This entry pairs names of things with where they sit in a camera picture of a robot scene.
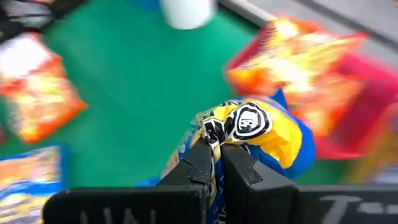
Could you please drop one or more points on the blue Maruchan noodle packet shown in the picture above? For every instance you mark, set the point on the blue Maruchan noodle packet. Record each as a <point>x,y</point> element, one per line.
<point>273,140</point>
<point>28,186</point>

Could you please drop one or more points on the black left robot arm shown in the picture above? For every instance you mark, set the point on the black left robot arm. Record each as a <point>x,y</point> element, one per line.
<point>31,15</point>

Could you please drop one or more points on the artificial plant in white pot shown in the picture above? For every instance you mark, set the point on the artificial plant in white pot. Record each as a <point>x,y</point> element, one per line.
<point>186,12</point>

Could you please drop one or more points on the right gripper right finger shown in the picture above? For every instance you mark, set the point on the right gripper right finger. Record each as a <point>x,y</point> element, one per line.
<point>280,205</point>

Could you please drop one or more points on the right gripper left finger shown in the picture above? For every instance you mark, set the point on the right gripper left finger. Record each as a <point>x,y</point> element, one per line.
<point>130,205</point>

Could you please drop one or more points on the pink plastic bin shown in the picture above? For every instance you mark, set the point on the pink plastic bin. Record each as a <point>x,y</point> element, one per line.
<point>367,109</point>

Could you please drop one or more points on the orange Maruchan noodle packet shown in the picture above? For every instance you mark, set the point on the orange Maruchan noodle packet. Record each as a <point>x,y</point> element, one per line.
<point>280,81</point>
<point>311,40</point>
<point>43,109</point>

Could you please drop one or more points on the white-backed noodle packet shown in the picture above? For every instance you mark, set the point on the white-backed noodle packet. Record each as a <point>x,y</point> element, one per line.
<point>21,53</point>

